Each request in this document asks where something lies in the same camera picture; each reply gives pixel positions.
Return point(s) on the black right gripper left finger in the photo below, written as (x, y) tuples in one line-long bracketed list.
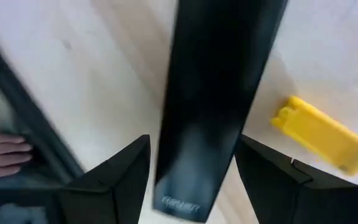
[(120, 183)]

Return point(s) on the person's hand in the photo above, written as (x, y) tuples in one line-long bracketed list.
[(2, 154)]

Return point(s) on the yellow plastic block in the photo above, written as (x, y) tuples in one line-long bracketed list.
[(325, 137)]

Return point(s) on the black aluminium table frame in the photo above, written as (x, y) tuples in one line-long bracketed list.
[(26, 112)]

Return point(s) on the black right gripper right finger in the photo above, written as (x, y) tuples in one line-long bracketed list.
[(284, 193)]

